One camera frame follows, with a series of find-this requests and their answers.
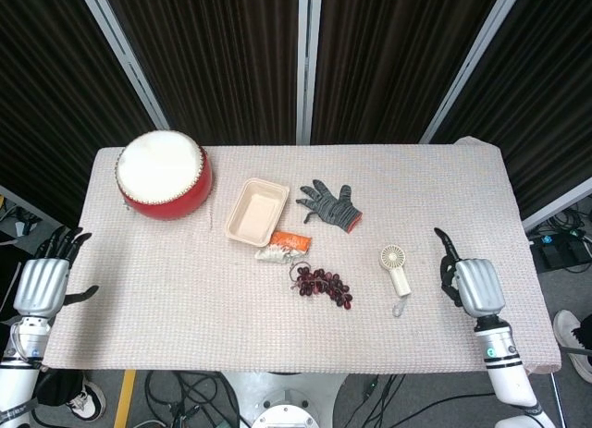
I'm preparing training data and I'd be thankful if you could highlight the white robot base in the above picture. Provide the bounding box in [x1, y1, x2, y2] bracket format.
[221, 371, 349, 428]

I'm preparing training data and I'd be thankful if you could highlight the black floor cable bundle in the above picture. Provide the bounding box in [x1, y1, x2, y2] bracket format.
[336, 373, 497, 428]
[144, 371, 242, 428]

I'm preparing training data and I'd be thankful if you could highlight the red drum with white skin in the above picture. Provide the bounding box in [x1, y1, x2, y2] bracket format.
[114, 129, 215, 221]

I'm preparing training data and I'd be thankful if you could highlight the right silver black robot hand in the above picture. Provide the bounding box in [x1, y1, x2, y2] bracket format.
[433, 227, 507, 319]

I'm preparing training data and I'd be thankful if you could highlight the yellow floor tape strip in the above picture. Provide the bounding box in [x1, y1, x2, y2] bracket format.
[113, 370, 138, 428]

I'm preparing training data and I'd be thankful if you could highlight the pinkish woven tablecloth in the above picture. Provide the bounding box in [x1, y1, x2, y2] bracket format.
[43, 135, 563, 376]

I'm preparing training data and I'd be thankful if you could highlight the beige plastic food container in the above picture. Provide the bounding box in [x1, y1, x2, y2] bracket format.
[225, 177, 291, 248]

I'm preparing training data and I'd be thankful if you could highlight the grey knitted work glove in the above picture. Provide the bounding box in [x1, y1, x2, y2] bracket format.
[295, 178, 364, 236]

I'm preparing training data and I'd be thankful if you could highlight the grey partition frame post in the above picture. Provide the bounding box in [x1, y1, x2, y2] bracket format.
[76, 0, 171, 131]
[295, 0, 324, 146]
[418, 0, 528, 145]

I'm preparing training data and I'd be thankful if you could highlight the white and black sneaker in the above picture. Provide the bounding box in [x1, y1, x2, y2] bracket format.
[64, 376, 106, 421]
[552, 309, 592, 384]

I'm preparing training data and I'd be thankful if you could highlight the dark slatted partition panel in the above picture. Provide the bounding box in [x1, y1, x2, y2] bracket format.
[0, 0, 158, 228]
[429, 0, 592, 221]
[102, 0, 302, 147]
[310, 0, 510, 146]

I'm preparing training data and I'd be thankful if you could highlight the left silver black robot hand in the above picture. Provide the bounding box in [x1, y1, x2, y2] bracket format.
[12, 226, 100, 318]

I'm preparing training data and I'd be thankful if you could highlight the orange and white snack bag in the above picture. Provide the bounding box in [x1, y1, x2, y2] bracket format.
[254, 230, 314, 266]

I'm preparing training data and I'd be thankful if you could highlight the white handheld fan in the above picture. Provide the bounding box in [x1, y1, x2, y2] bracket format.
[380, 244, 413, 318]

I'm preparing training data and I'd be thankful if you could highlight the bunch of dark red grapes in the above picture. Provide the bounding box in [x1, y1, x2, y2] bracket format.
[289, 260, 355, 311]

